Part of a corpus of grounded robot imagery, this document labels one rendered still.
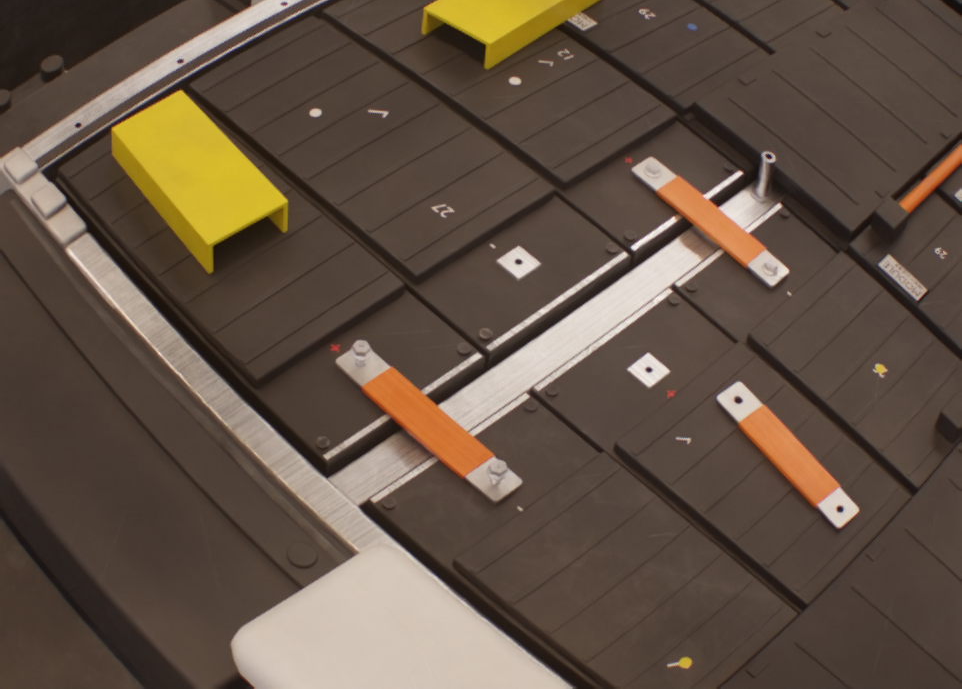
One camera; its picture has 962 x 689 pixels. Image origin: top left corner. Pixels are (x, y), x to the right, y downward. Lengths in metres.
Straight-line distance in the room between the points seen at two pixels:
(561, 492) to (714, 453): 0.11
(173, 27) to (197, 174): 0.42
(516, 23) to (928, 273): 0.41
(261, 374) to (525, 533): 0.21
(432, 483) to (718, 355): 0.23
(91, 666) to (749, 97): 0.75
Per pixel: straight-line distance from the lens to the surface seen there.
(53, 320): 1.17
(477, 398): 1.27
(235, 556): 1.05
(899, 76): 1.59
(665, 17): 1.57
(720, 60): 1.54
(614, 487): 1.21
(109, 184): 1.39
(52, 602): 1.16
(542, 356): 1.30
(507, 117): 1.43
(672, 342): 1.31
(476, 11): 1.49
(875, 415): 1.29
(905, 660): 1.16
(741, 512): 1.21
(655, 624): 1.15
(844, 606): 1.18
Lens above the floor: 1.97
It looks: 48 degrees down
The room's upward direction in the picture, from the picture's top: 6 degrees clockwise
